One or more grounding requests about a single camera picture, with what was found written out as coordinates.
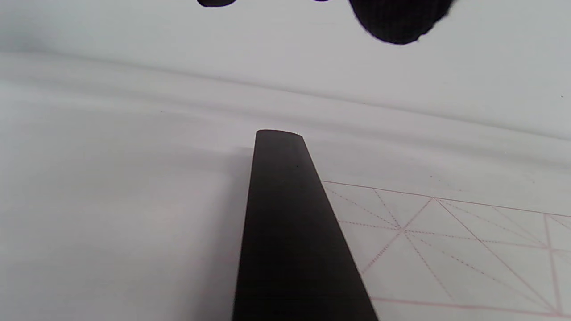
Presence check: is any person's left hand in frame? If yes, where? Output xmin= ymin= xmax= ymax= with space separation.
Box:
xmin=196 ymin=0 xmax=455 ymax=45

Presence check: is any black bar paperweight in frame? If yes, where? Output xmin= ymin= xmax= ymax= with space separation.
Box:
xmin=232 ymin=129 xmax=380 ymax=321

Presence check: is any red grid calligraphy paper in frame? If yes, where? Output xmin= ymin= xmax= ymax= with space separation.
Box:
xmin=312 ymin=176 xmax=571 ymax=321

